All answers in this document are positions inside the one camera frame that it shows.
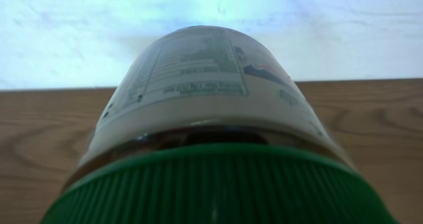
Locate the green lid jar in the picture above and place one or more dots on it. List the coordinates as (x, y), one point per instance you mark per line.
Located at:
(207, 127)

